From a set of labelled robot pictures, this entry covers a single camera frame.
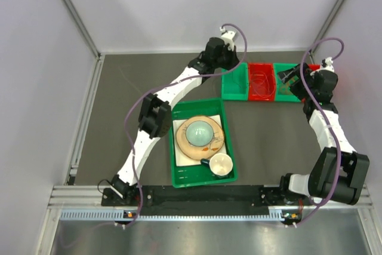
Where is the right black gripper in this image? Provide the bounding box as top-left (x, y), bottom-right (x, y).
top-left (278, 62), bottom-right (317, 100)

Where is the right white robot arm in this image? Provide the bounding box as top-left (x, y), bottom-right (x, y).
top-left (276, 58), bottom-right (369, 205)

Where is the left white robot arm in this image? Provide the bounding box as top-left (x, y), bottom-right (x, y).
top-left (110, 23), bottom-right (246, 205)

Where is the red bin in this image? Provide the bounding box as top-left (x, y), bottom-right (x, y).
top-left (309, 64), bottom-right (320, 71)
top-left (248, 63), bottom-right (276, 102)

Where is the green bin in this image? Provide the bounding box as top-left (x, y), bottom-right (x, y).
top-left (221, 63), bottom-right (249, 101)
top-left (273, 63), bottom-right (300, 102)

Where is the pale blue upturned bowl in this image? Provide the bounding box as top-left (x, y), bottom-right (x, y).
top-left (186, 121), bottom-right (214, 147)

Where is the beige ceramic plate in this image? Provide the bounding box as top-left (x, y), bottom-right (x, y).
top-left (175, 115), bottom-right (225, 161)

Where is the white and green cup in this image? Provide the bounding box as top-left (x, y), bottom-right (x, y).
top-left (201, 153), bottom-right (233, 177)

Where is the large green plastic tray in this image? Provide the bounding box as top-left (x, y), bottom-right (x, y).
top-left (168, 98), bottom-right (238, 188)

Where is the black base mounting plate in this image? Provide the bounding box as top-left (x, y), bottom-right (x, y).
top-left (101, 185), bottom-right (310, 207)

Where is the right aluminium frame post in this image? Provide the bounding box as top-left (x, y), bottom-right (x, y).
top-left (313, 0), bottom-right (346, 42)

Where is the aluminium frame post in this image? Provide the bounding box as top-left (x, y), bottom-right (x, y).
top-left (313, 0), bottom-right (346, 42)
top-left (44, 0), bottom-right (102, 59)

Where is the left aluminium frame post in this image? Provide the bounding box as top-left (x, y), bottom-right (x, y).
top-left (44, 0), bottom-right (102, 59)

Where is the aluminium front rail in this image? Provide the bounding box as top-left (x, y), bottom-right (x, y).
top-left (48, 185), bottom-right (373, 209)

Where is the grey slotted cable duct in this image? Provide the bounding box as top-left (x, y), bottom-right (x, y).
top-left (60, 209), bottom-right (298, 222)

